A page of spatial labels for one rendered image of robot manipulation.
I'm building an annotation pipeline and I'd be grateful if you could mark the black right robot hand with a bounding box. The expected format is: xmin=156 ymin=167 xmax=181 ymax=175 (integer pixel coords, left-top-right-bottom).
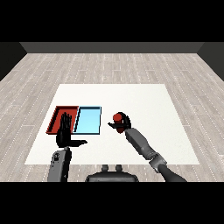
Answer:
xmin=107 ymin=112 xmax=132 ymax=131

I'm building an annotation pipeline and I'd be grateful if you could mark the small red can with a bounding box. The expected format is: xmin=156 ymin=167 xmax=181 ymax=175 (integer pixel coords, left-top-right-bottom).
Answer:
xmin=112 ymin=112 xmax=126 ymax=135

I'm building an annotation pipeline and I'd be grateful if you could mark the light blue shallow open box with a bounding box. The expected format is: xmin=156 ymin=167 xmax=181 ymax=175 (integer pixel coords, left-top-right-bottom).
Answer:
xmin=72 ymin=106 xmax=102 ymax=136

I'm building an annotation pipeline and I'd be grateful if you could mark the dark grey robot body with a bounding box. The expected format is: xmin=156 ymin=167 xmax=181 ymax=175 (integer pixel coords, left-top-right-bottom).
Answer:
xmin=85 ymin=164 xmax=140 ymax=183

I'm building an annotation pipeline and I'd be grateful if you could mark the red shallow open box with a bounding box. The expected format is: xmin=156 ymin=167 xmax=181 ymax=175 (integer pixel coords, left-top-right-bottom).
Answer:
xmin=45 ymin=105 xmax=80 ymax=135

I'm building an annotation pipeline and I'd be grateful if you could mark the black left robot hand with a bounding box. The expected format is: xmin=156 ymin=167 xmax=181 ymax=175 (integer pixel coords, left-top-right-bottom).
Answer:
xmin=55 ymin=112 xmax=88 ymax=149

